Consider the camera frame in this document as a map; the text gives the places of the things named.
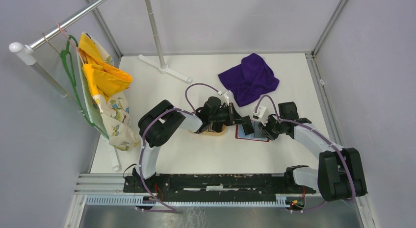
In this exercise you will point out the metal clothes rack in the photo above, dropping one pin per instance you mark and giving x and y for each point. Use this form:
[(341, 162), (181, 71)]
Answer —
[(25, 52)]

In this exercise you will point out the purple cloth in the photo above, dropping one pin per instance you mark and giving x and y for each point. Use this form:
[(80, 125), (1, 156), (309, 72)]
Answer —
[(249, 80)]

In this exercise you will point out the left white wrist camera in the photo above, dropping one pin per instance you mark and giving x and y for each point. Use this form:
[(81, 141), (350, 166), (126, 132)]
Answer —
[(228, 96)]

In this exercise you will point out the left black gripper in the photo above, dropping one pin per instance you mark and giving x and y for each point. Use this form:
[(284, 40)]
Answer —
[(233, 116)]

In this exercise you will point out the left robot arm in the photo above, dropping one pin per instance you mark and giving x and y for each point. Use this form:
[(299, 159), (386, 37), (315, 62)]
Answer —
[(158, 125)]

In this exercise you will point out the patterned cream cloth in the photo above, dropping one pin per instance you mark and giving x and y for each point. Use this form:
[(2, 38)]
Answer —
[(115, 114)]

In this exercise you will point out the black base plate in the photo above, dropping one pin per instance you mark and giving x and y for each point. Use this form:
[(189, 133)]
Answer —
[(215, 187)]

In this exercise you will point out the red leather card holder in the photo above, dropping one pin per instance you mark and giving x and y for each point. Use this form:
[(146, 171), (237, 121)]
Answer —
[(239, 134)]

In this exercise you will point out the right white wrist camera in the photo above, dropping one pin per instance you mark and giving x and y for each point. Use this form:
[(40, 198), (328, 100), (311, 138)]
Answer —
[(261, 114)]

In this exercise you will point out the black credit card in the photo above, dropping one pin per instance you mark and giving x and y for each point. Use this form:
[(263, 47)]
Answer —
[(248, 128)]

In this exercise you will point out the grey credit card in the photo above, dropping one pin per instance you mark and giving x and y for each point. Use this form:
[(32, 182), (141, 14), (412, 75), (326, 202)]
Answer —
[(257, 131)]

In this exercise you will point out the yellow cloth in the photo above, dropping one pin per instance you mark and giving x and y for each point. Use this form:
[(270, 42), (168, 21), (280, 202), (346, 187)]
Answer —
[(102, 77)]

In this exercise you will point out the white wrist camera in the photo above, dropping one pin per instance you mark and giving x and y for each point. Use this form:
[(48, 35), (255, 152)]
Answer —
[(261, 114), (228, 96)]

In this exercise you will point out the green clothes hanger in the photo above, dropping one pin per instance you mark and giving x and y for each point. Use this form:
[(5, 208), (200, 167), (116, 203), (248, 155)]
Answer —
[(91, 112)]

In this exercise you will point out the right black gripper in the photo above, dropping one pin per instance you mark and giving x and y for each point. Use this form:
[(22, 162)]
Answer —
[(265, 129)]

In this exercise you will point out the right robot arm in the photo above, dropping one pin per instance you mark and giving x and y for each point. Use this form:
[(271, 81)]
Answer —
[(340, 174)]

